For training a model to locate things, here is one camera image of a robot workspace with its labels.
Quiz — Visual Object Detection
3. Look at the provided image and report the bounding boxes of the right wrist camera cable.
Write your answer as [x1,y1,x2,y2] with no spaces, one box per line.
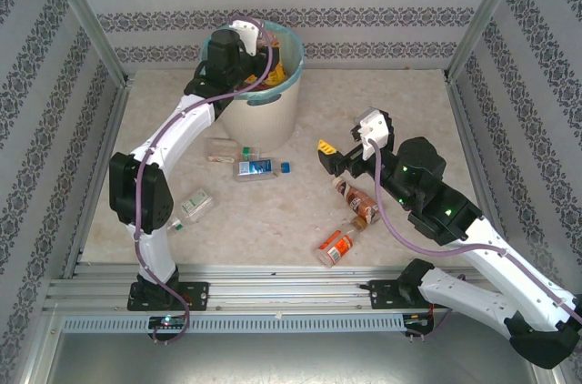
[367,137,582,342]

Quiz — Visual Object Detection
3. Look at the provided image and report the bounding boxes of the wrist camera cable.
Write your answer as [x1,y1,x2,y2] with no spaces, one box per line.
[367,137,582,342]
[134,17,275,345]

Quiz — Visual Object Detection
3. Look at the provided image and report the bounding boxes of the aluminium side rail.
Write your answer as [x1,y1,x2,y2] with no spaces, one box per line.
[445,76,504,239]
[61,76,135,278]

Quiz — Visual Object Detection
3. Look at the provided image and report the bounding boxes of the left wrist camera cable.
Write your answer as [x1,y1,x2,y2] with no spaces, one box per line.
[134,17,275,345]

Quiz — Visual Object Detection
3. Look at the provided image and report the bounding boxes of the aluminium frame post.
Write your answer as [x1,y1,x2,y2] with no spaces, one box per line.
[446,0,534,81]
[38,0,129,83]

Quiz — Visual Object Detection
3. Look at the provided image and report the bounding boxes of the bottle with orange label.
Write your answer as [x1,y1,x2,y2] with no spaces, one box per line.
[315,215,368,269]

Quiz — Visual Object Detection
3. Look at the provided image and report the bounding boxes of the beige bucket with teal rim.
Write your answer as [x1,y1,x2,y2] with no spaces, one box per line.
[201,19,305,154]

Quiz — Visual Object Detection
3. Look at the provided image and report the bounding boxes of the light blue bin liner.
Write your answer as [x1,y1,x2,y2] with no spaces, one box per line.
[201,18,305,107]

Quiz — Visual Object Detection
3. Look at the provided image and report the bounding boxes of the slotted grey cable duct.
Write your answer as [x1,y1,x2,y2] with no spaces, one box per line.
[60,314,406,335]

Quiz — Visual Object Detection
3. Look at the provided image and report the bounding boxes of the brown drink bottle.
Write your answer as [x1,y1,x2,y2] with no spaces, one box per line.
[330,176,382,225]

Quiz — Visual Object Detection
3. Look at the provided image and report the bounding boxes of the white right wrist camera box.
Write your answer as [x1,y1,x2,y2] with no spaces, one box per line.
[348,106,395,161]

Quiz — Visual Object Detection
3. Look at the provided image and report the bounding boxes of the small controller board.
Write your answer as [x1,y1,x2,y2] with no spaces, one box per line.
[148,315,188,329]
[403,312,434,327]

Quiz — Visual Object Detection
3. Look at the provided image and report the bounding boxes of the clear bottle white green label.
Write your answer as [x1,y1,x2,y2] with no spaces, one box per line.
[166,189,216,237]

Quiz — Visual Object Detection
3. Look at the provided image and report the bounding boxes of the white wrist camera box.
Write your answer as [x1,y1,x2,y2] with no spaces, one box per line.
[228,19,261,57]
[348,106,395,161]

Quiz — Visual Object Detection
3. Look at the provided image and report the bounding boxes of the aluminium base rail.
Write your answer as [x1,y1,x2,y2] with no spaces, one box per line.
[43,263,506,315]

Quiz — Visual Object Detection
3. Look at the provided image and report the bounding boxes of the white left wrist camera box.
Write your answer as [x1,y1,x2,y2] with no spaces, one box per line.
[228,19,261,57]

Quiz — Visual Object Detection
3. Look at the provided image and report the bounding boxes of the clear bottle with blue label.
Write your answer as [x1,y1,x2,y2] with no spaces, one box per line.
[232,157,291,183]

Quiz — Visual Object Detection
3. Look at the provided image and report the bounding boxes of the clear square bottle green band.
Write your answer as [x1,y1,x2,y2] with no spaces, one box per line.
[206,136,262,165]

